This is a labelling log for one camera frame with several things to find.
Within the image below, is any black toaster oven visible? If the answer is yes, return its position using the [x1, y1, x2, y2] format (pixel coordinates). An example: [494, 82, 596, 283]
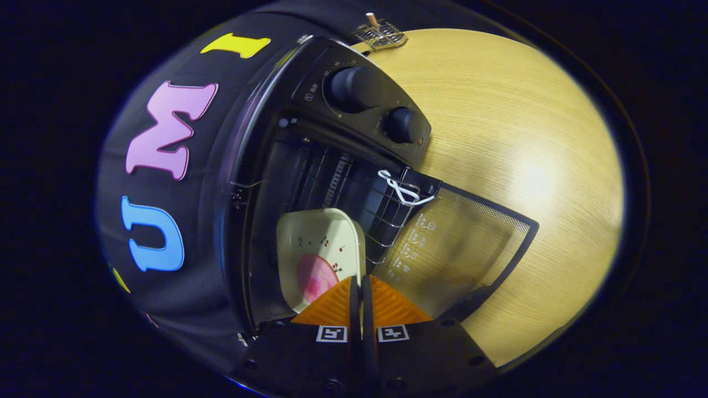
[213, 36, 540, 338]

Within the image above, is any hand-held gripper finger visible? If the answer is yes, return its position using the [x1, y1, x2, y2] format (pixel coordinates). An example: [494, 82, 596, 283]
[233, 275, 364, 396]
[362, 275, 498, 397]

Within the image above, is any cream square plate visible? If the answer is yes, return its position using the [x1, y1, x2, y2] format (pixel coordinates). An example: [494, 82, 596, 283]
[275, 208, 367, 315]

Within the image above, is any pink round food slice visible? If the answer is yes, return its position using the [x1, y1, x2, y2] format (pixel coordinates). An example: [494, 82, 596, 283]
[296, 254, 339, 303]

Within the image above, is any gold wire basket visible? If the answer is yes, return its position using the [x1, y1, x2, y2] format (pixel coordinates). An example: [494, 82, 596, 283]
[351, 19, 409, 51]

